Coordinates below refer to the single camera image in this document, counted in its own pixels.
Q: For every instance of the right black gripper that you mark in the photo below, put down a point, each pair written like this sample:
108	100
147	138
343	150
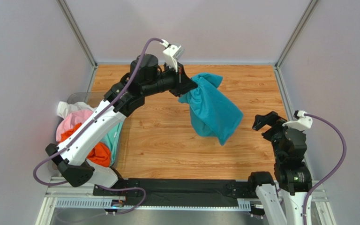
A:
269	123

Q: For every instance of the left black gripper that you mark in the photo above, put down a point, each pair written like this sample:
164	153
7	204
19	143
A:
183	83

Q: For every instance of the teal t shirt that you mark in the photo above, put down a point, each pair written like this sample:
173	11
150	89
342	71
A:
212	114

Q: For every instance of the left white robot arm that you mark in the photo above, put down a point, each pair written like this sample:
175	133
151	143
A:
144	79

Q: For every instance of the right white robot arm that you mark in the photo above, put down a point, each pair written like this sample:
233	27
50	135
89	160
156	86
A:
284	196

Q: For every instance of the mint green t shirt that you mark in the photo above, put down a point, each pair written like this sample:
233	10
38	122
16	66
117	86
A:
112	141

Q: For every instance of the clear plastic bin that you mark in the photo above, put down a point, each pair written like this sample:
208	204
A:
91	98

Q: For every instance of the orange t shirt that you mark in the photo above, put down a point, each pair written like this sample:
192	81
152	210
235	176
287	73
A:
100	154

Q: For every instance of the pink t shirt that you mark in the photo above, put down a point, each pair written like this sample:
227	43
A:
71	123

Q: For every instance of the white t shirt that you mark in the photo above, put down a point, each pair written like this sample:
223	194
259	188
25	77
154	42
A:
64	108

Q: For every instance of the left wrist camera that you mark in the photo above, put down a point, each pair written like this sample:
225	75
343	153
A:
172	53

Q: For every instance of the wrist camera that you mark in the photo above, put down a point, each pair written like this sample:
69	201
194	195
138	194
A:
302	122
172	53

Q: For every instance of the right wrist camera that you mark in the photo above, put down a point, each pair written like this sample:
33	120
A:
302	122

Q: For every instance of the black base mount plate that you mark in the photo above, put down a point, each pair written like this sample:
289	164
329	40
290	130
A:
180	192

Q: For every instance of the aluminium front frame rail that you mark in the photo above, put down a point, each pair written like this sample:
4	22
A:
66	196

